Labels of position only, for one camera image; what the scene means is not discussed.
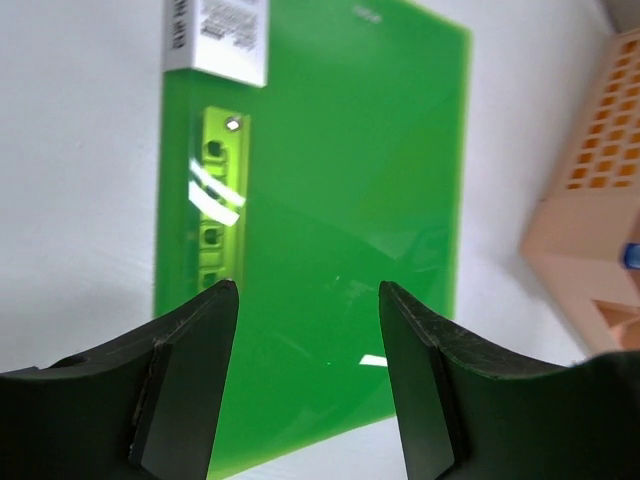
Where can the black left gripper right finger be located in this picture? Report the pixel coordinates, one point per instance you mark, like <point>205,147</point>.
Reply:
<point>468,408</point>

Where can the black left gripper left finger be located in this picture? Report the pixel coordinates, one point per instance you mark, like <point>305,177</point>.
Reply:
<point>144,405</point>

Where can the clear blue-capped spray bottle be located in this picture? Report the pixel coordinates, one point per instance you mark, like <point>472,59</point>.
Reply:
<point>630,256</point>

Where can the green folder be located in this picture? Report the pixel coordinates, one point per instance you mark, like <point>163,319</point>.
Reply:
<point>309,151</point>

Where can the peach plastic desk organizer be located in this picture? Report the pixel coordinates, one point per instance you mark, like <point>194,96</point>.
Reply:
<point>589,213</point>

